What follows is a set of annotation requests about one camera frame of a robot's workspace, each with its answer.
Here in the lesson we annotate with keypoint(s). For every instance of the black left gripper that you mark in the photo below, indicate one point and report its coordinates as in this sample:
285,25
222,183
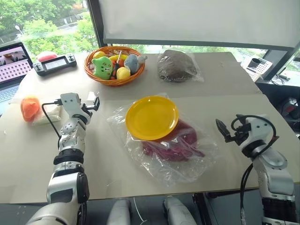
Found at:
85,114

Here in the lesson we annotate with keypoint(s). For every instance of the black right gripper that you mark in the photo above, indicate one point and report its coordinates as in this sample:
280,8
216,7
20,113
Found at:
240,136

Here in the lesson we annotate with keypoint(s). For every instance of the dark red baseball cap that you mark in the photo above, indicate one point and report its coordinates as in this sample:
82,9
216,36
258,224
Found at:
178,147

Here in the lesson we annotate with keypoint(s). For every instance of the yellow plastic plate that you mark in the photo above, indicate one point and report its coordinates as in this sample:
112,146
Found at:
152,117

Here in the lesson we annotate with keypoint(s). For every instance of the large clear plastic bag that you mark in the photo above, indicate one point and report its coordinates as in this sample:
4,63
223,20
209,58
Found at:
164,173

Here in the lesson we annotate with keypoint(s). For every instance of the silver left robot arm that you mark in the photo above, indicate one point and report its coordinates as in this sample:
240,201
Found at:
68,182

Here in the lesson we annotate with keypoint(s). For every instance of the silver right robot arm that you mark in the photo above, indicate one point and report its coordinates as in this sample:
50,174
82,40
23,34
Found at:
274,173

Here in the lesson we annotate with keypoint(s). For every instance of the bagged brown item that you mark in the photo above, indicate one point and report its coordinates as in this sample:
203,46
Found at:
199,75

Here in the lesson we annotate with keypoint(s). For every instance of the orange wicker basket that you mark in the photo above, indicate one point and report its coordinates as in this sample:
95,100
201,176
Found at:
110,80

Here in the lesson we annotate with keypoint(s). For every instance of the green plush toy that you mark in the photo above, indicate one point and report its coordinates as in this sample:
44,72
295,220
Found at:
102,68

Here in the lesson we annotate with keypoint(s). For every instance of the white item in clear bag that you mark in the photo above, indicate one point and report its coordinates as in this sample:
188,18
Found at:
52,116

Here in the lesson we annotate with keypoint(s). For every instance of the yellow toy fruit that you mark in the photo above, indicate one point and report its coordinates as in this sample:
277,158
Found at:
123,72

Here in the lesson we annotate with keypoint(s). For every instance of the yellow toy lemon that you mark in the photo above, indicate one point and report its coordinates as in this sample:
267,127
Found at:
99,54

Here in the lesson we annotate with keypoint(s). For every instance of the orange toy fruit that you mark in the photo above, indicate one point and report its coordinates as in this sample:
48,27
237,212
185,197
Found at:
121,62

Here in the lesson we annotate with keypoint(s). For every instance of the yellow toy banana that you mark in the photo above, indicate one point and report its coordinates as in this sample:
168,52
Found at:
117,57

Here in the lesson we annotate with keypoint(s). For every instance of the black handheld controller with screen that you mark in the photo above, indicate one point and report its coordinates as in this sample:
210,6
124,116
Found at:
55,64

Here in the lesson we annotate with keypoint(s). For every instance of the blue grey plush toy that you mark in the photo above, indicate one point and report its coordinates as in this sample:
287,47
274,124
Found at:
132,63

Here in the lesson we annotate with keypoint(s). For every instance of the red and white plush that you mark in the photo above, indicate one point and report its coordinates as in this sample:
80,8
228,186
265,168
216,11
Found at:
47,56

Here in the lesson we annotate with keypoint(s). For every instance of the red and black power tool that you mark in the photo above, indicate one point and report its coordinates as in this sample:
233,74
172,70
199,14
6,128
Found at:
291,107

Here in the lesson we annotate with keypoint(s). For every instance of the desk telephone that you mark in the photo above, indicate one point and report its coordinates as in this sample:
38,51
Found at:
257,66

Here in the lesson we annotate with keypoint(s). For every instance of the black table leg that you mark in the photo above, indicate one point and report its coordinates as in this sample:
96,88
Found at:
200,208

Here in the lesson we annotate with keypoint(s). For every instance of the open laptop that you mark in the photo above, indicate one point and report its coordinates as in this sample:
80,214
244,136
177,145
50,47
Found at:
11,68

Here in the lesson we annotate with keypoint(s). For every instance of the grey rounded shape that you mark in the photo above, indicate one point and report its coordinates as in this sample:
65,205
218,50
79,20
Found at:
178,213
119,213

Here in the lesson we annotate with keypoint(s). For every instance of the white projection screen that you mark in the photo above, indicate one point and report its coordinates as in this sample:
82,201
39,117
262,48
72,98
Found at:
199,21

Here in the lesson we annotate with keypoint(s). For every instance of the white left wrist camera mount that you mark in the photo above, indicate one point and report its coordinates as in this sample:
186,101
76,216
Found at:
70,102

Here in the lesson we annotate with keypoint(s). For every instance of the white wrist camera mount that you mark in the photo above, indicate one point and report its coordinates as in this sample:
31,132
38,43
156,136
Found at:
257,126
70,102

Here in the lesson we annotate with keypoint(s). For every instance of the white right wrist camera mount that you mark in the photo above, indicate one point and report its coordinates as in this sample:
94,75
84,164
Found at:
257,126

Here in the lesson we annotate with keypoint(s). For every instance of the dark window post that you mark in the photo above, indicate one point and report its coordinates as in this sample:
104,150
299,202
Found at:
95,21

